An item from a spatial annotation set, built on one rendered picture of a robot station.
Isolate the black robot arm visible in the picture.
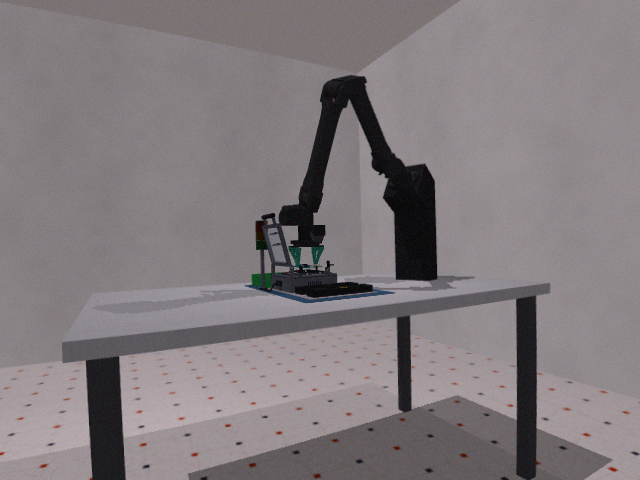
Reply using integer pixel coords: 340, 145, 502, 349
279, 75, 419, 242

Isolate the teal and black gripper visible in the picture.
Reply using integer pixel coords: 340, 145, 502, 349
289, 240, 324, 268

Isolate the green bin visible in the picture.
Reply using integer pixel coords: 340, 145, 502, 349
252, 273, 272, 288

